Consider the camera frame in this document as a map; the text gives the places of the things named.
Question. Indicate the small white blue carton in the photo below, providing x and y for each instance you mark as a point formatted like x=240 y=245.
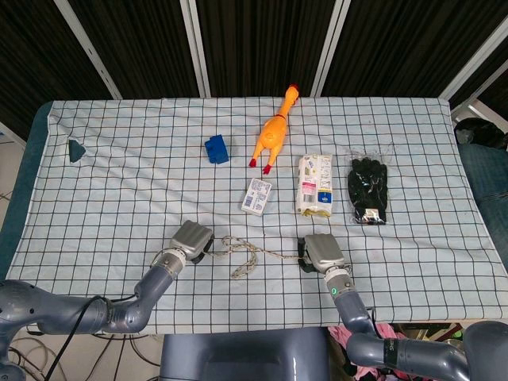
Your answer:
x=256 y=196

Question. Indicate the black gloves in clear bag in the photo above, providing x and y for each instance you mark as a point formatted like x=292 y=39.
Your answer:
x=367 y=186

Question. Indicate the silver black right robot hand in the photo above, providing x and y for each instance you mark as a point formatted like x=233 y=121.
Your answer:
x=323 y=252

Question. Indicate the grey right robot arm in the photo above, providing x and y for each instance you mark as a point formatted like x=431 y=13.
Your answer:
x=353 y=309

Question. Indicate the blue denim cushion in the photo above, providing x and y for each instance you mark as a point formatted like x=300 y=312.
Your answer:
x=486 y=182

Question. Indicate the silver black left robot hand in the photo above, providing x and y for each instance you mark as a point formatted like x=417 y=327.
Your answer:
x=192 y=238

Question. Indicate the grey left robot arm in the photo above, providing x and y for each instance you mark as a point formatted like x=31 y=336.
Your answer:
x=119 y=313

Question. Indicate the grey robot torso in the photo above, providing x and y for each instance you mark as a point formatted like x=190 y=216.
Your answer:
x=242 y=353

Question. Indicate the pink cloth pile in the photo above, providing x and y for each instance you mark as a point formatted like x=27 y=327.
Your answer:
x=357 y=369

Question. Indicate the white yellow food package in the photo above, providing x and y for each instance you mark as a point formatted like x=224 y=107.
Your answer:
x=314 y=186

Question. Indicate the white black checked tablecloth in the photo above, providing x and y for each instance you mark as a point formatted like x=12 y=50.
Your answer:
x=158 y=190

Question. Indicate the black bag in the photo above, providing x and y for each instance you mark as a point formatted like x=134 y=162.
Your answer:
x=480 y=133

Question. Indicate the white partition frame post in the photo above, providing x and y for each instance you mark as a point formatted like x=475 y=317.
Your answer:
x=89 y=49
x=472 y=59
x=330 y=43
x=197 y=47

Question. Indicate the orange rubber chicken toy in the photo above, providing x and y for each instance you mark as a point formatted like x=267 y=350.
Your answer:
x=273 y=135

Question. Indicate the blue padded table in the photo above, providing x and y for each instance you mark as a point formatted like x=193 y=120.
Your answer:
x=24 y=166

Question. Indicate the blue plastic building block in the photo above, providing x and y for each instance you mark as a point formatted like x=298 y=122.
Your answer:
x=217 y=150

